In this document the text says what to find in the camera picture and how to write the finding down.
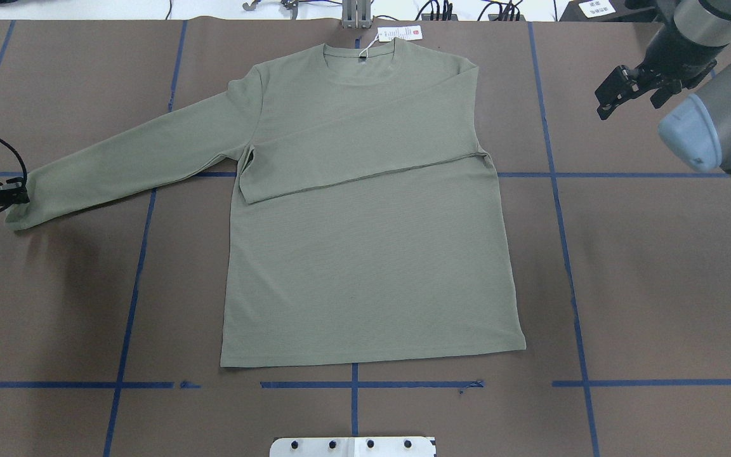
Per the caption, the olive green long-sleeve shirt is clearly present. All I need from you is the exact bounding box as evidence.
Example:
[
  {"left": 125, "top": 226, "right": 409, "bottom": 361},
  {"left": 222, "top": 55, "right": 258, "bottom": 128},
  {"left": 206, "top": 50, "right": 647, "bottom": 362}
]
[{"left": 5, "top": 39, "right": 526, "bottom": 368}]

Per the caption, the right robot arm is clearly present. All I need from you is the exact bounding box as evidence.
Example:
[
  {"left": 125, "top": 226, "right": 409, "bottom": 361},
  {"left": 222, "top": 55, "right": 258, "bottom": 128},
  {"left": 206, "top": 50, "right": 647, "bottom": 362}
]
[{"left": 644, "top": 1, "right": 731, "bottom": 178}]

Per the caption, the white paper hang tag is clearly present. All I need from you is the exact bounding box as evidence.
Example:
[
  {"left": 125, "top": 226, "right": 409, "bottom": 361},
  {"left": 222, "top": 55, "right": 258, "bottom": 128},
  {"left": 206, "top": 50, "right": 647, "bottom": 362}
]
[{"left": 358, "top": 24, "right": 424, "bottom": 61}]

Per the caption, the black box with label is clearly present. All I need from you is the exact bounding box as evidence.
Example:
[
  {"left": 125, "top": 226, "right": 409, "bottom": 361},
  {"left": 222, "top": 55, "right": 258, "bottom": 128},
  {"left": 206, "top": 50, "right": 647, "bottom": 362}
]
[{"left": 558, "top": 1, "right": 657, "bottom": 23}]

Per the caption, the white metal base plate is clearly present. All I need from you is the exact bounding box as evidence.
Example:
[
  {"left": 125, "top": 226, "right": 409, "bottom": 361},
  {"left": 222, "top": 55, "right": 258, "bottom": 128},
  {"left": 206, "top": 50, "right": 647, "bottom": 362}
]
[{"left": 269, "top": 436, "right": 437, "bottom": 456}]

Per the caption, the grey aluminium frame post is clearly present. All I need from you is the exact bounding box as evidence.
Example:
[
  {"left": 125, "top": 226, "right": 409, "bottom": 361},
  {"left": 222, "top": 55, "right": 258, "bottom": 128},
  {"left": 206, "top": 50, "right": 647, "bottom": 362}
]
[{"left": 340, "top": 0, "right": 373, "bottom": 29}]

